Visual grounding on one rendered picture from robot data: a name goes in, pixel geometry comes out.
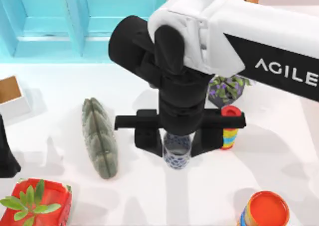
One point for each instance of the blue and white patterned cup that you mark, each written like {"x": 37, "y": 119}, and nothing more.
{"x": 176, "y": 156}

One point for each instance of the stack of coloured rings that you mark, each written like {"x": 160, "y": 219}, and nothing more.
{"x": 230, "y": 139}

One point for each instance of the purple plant pot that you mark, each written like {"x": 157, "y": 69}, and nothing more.
{"x": 223, "y": 91}

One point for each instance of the grey-green bread loaf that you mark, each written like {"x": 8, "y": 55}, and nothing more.
{"x": 99, "y": 139}

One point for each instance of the orange can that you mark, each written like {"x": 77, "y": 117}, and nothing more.
{"x": 268, "y": 208}

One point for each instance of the red plant pot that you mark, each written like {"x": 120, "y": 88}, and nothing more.
{"x": 42, "y": 203}

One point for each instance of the white box with brown inside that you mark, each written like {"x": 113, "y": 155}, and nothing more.
{"x": 12, "y": 104}

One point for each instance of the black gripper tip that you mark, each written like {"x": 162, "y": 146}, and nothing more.
{"x": 6, "y": 156}

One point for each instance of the light blue rack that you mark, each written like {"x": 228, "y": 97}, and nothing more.
{"x": 49, "y": 24}

